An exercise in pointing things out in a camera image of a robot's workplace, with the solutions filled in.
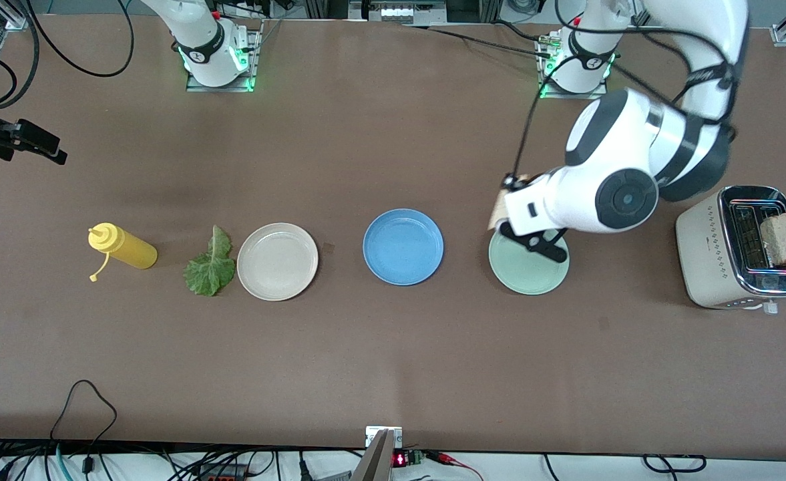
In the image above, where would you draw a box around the thin black looped cable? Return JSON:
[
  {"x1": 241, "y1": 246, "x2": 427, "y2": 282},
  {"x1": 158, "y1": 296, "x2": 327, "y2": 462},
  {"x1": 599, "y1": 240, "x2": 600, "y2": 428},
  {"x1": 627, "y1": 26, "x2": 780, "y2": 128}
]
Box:
[{"x1": 49, "y1": 379, "x2": 118, "y2": 476}]

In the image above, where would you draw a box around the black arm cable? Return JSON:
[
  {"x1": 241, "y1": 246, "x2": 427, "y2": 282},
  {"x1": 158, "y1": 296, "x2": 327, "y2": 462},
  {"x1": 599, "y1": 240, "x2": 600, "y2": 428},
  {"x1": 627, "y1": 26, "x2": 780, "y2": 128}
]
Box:
[
  {"x1": 513, "y1": 13, "x2": 741, "y2": 188},
  {"x1": 0, "y1": 0, "x2": 134, "y2": 111}
]

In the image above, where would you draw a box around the thick rounded bread slice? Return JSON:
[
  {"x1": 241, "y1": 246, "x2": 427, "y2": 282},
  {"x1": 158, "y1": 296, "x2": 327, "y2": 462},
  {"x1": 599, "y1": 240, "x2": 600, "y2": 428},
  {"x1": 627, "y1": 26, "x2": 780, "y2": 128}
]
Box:
[{"x1": 759, "y1": 212, "x2": 786, "y2": 267}]

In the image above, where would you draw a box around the white power strip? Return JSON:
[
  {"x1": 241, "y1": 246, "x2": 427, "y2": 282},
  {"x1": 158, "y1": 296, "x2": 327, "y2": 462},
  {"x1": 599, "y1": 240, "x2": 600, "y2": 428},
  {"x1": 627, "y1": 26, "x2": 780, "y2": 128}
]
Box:
[{"x1": 349, "y1": 0, "x2": 448, "y2": 24}]

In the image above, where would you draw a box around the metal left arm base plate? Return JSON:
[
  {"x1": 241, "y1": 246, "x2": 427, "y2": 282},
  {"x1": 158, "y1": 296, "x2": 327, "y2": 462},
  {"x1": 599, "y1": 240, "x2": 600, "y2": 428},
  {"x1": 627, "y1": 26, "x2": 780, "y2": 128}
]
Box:
[{"x1": 536, "y1": 33, "x2": 610, "y2": 101}]

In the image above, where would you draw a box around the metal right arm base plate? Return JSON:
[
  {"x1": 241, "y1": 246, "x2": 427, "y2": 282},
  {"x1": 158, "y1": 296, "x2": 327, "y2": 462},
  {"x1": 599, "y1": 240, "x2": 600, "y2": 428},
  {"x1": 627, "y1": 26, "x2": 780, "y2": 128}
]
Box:
[{"x1": 186, "y1": 20, "x2": 263, "y2": 93}]

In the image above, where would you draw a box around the grey metal bar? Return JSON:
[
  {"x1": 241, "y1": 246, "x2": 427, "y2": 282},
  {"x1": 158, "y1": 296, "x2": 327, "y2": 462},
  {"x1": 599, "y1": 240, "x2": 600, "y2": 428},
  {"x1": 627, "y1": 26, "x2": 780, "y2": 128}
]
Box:
[{"x1": 351, "y1": 430, "x2": 397, "y2": 481}]

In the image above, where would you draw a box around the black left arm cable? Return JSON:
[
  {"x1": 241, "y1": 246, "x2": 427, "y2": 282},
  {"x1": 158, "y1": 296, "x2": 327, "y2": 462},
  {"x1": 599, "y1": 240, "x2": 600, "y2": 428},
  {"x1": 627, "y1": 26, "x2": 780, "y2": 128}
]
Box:
[{"x1": 513, "y1": 13, "x2": 741, "y2": 188}]

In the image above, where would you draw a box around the black cable across table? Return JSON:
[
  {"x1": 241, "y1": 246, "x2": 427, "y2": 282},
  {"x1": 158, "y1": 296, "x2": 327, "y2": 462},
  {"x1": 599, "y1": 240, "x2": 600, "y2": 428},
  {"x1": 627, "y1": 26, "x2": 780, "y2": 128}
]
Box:
[{"x1": 406, "y1": 20, "x2": 554, "y2": 59}]

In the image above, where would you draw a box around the beige round plate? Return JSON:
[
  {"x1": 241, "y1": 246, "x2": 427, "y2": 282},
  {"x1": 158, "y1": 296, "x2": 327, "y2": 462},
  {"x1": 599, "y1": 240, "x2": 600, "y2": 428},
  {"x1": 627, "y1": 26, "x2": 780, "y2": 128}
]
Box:
[{"x1": 236, "y1": 222, "x2": 319, "y2": 302}]

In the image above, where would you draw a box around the blue round plate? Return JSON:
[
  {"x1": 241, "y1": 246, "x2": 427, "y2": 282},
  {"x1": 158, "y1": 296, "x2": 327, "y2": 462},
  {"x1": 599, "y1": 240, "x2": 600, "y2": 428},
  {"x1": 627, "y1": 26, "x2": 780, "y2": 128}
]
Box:
[{"x1": 363, "y1": 208, "x2": 445, "y2": 286}]

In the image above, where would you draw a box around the small white bracket box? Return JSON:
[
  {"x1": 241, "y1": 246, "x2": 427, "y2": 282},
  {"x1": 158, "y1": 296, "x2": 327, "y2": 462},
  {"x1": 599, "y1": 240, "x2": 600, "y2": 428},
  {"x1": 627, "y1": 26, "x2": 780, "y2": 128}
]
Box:
[{"x1": 366, "y1": 426, "x2": 403, "y2": 448}]

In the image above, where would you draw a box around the green lettuce leaf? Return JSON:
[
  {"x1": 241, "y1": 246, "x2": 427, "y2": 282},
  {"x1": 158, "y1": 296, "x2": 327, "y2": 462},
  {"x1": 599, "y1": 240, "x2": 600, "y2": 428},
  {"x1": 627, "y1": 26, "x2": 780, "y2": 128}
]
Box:
[{"x1": 183, "y1": 224, "x2": 236, "y2": 297}]

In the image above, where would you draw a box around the square bread slice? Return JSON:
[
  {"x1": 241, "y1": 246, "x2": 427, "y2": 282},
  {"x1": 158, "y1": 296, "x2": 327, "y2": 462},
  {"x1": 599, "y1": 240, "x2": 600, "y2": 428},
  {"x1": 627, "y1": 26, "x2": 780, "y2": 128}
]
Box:
[{"x1": 487, "y1": 175, "x2": 534, "y2": 232}]

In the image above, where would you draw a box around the pale green round plate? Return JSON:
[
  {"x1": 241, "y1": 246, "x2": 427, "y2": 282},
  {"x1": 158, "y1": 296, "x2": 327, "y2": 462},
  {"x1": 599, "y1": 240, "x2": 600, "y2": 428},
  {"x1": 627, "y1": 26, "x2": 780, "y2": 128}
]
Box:
[{"x1": 488, "y1": 227, "x2": 570, "y2": 296}]

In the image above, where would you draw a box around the yellow squeeze sauce bottle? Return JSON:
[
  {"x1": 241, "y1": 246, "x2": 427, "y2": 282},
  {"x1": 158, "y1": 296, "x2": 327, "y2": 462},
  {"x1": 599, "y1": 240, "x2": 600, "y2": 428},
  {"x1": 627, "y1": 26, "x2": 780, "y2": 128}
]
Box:
[{"x1": 87, "y1": 222, "x2": 158, "y2": 283}]

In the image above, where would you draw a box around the beige chrome toaster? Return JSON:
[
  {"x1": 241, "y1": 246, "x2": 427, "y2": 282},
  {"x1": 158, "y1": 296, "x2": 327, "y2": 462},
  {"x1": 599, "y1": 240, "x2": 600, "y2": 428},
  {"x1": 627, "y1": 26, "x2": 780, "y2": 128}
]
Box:
[{"x1": 675, "y1": 185, "x2": 786, "y2": 315}]

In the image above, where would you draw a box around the black coiled cable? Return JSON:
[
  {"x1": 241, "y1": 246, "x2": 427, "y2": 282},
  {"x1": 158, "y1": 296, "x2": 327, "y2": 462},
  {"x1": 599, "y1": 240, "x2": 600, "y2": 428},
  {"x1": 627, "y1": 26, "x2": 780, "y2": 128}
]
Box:
[{"x1": 643, "y1": 454, "x2": 707, "y2": 474}]

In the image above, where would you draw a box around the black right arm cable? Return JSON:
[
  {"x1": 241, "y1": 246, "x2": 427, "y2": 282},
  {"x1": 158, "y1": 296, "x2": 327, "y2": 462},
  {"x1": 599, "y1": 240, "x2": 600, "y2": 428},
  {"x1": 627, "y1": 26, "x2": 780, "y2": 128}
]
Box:
[{"x1": 0, "y1": 0, "x2": 134, "y2": 111}]

